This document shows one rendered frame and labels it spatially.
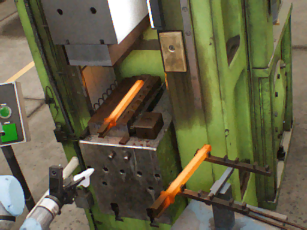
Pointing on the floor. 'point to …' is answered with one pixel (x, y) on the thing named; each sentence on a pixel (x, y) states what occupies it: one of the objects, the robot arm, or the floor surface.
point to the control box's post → (18, 175)
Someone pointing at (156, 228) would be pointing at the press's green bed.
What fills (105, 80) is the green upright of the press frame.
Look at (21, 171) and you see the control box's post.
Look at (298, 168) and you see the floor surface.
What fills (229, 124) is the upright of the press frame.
